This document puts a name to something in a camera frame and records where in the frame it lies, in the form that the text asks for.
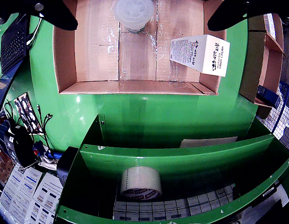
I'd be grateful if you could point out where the brown product carton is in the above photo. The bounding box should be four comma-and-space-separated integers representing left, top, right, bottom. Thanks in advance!
0, 149, 15, 188

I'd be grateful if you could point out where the beige card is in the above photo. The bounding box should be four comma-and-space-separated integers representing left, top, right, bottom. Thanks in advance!
180, 136, 239, 149

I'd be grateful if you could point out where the white paper label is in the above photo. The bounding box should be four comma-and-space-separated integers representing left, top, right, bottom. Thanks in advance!
261, 183, 289, 208

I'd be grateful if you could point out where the black label printer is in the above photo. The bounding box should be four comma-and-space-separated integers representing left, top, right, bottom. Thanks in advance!
56, 146, 79, 188

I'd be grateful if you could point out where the translucent bottle with teal label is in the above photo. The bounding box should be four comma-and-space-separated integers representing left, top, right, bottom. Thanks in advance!
114, 0, 155, 33

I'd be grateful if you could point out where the green metal shelf unit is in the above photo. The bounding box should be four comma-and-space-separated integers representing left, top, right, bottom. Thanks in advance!
55, 113, 289, 224

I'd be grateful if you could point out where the flat cardboard tray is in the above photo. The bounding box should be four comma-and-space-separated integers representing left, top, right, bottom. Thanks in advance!
53, 0, 228, 96

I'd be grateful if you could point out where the open brown cardboard box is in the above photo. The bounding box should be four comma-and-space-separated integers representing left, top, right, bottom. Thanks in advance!
238, 29, 285, 120
248, 13, 286, 58

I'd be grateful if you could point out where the blue mesh pallet crate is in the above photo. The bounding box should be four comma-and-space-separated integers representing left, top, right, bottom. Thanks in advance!
256, 79, 289, 159

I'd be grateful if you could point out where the white hand cream box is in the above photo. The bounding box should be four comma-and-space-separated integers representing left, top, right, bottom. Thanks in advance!
169, 34, 231, 78

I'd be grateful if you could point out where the clear packing tape roll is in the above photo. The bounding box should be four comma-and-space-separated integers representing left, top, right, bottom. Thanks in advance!
120, 166, 163, 202

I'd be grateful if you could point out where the navy blue product box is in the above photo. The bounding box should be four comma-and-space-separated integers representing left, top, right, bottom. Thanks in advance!
255, 84, 282, 109

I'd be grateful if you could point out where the grid label sheet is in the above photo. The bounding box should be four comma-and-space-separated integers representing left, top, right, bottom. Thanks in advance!
113, 183, 241, 222

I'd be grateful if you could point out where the long white printed box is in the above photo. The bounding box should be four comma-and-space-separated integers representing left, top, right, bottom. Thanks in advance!
263, 14, 275, 39

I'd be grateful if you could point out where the black laptop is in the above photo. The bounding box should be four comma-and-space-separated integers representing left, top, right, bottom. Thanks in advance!
0, 15, 31, 114

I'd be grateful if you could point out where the white label sheet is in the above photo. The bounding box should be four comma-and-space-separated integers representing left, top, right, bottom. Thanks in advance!
30, 172, 64, 224
13, 167, 43, 212
0, 163, 22, 211

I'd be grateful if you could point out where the blue plastic object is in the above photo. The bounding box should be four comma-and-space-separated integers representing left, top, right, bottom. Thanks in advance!
33, 140, 64, 160

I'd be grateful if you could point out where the white power strip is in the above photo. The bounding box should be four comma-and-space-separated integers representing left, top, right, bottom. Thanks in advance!
38, 153, 59, 170

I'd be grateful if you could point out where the product photo sheet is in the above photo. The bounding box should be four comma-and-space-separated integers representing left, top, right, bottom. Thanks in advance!
13, 92, 42, 135

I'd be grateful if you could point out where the black cable bundle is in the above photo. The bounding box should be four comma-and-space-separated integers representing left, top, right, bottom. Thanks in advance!
36, 105, 54, 151

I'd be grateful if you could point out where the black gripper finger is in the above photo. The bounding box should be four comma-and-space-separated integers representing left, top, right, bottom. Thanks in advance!
0, 0, 79, 31
207, 0, 289, 32

